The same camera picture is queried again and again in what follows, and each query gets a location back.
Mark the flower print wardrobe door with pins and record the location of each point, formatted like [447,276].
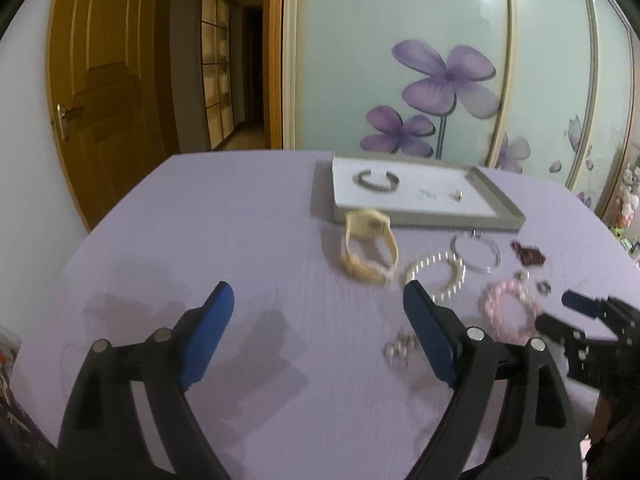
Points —
[555,70]
[617,110]
[350,50]

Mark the thin silver bangle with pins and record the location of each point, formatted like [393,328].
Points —
[492,262]

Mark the wooden door frame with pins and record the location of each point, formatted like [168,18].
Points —
[275,60]

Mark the silver earrings on table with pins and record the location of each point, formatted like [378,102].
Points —
[397,349]

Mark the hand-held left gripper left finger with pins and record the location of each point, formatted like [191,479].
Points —
[210,330]

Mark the grey jewelry tray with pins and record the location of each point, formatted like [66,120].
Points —
[490,205]

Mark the beige wrist watch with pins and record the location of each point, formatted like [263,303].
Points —
[367,221]

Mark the person's right forearm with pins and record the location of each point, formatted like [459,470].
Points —
[617,435]

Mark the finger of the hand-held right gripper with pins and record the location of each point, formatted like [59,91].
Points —
[552,325]
[580,305]

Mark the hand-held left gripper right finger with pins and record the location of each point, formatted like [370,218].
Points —
[430,335]

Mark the patterned cloth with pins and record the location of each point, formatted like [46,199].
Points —
[9,380]

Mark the hallway closet grid door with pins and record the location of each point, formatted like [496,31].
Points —
[217,70]

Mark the plush toy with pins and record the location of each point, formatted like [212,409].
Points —
[627,197]

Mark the wooden door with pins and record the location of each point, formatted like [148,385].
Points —
[110,85]

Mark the purple tablecloth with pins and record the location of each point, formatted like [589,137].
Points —
[225,220]

